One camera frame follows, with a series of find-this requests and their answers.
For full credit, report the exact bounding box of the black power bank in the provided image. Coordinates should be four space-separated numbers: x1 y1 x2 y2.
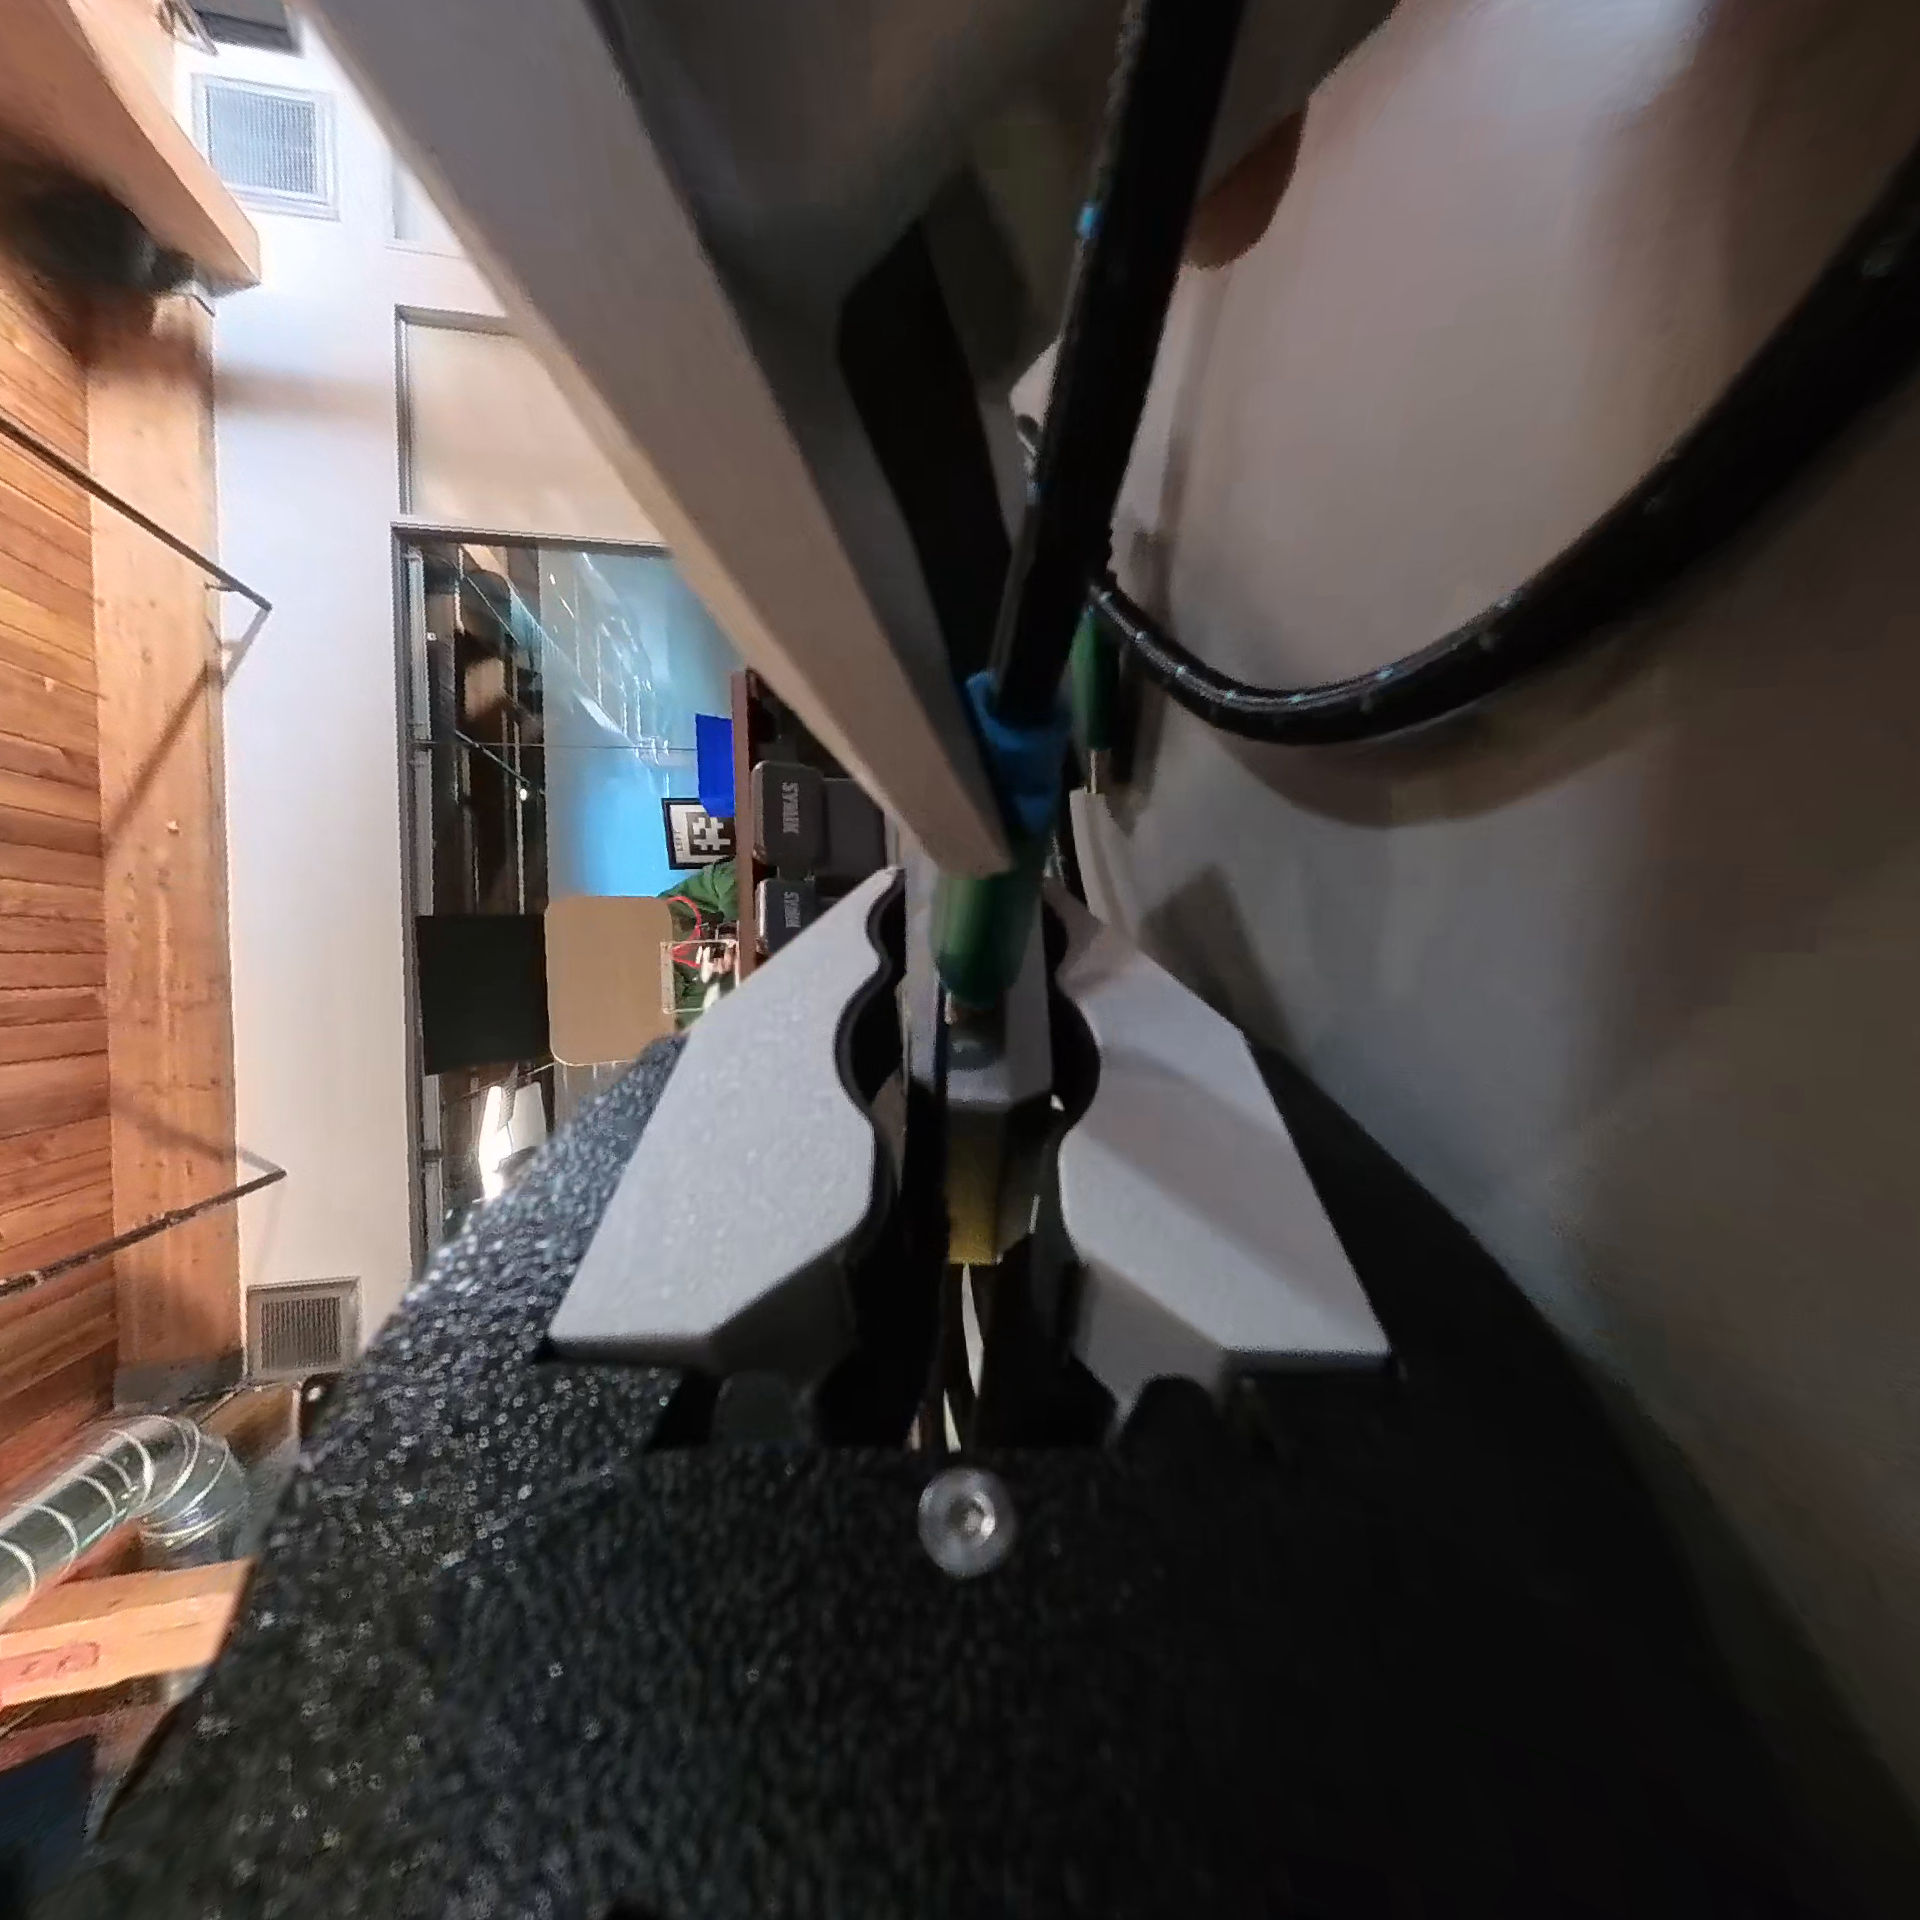
755 873 842 963
750 758 886 880

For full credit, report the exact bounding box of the thick braided hdmi cable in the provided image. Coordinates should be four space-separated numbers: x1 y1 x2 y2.
938 0 1920 1038

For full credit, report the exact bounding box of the black flat panel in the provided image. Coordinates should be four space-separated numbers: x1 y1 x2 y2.
415 914 549 1077

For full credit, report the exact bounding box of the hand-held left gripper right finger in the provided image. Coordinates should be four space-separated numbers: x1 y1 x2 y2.
1043 883 1391 1395

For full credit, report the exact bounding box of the tan cardboard panel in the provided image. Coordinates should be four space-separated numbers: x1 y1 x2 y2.
544 896 672 1066

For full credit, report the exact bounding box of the wood edged desk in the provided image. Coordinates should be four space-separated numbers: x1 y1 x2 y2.
731 673 762 963

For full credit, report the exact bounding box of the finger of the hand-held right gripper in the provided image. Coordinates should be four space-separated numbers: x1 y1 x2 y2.
292 0 1087 880

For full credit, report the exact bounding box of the wooden board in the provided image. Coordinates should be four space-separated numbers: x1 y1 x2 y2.
0 1560 256 1713

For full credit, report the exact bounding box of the wall air vent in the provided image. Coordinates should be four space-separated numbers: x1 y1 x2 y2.
191 77 340 222
245 1279 363 1383

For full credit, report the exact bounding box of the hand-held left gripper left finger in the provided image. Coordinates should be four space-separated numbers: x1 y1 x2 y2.
546 866 939 1398

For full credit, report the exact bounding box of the glass partition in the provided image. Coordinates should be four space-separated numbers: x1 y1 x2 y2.
392 526 752 918

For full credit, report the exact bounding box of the silver flexible duct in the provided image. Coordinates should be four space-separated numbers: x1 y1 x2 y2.
0 1411 252 1609

